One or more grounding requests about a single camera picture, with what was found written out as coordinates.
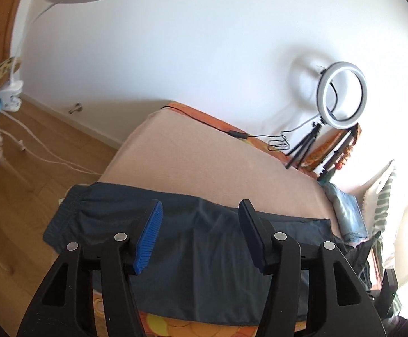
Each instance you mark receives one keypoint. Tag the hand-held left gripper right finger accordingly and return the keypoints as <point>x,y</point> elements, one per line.
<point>252,233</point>

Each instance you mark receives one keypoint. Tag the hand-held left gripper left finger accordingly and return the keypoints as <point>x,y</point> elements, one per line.
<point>149,231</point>

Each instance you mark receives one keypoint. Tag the navy blue pants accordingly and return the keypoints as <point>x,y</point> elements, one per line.
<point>197,252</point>

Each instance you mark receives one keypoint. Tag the beige bed blanket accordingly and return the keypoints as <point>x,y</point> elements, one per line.
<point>190,161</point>

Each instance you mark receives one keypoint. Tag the light blue cloth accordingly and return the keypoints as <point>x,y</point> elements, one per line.
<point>347,214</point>

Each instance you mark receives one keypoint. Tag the white green patterned pillow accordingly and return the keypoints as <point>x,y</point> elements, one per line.
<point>383,196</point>

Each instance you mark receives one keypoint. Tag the orange floral cloth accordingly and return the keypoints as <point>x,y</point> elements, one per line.
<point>321,151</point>

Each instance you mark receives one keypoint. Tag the black folded stand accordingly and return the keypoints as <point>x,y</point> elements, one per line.
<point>337,152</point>

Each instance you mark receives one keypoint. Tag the metal door stop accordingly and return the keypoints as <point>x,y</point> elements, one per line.
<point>76,108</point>

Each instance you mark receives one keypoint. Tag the white power strip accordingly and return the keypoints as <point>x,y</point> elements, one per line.
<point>7,101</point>

